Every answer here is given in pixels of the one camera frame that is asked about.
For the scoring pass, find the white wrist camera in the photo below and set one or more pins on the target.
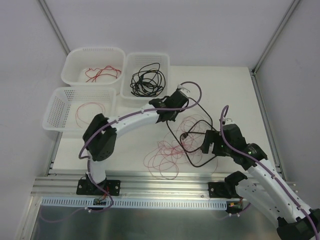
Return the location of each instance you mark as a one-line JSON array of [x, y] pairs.
[[228, 121], [182, 89]]

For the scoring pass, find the aluminium mounting rail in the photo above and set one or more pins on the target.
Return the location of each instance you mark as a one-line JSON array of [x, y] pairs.
[[134, 184]]

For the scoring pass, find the white slotted basket front left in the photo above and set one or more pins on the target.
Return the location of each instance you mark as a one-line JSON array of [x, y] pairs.
[[71, 109]]

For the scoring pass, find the white solid plastic tub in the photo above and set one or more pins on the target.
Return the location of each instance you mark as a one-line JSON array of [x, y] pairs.
[[90, 66]]

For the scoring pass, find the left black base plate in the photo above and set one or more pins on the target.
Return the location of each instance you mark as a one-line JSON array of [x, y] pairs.
[[86, 188]]

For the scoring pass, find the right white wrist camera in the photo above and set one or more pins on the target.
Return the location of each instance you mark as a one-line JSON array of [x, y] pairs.
[[228, 121]]

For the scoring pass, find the aluminium frame post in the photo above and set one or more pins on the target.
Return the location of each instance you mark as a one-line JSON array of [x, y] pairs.
[[276, 34], [50, 18]]

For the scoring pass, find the white perforated rectangular basket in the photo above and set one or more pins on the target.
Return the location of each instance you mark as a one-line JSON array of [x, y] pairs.
[[146, 76]]

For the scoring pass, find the white slotted cable duct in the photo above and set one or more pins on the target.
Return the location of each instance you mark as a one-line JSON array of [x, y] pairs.
[[135, 203]]

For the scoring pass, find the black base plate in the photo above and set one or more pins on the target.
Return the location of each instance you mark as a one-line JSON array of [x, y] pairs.
[[217, 190], [86, 188]]

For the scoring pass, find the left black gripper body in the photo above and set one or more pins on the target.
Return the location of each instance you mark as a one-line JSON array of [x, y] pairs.
[[169, 117]]

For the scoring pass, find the right aluminium frame post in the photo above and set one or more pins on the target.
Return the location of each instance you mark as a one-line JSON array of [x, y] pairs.
[[276, 34]]

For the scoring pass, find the left aluminium frame post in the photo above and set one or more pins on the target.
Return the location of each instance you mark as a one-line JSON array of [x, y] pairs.
[[50, 18]]

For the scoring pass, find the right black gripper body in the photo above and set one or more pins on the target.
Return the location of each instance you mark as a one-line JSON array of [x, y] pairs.
[[207, 141]]

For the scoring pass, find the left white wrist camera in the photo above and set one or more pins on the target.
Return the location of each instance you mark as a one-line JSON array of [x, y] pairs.
[[182, 89]]

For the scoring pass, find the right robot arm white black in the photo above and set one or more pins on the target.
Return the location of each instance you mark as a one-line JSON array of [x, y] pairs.
[[293, 218]]

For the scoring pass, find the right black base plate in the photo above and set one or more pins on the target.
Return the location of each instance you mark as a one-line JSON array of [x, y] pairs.
[[217, 190]]

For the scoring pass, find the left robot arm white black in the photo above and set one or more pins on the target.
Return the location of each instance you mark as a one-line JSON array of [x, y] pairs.
[[101, 134]]

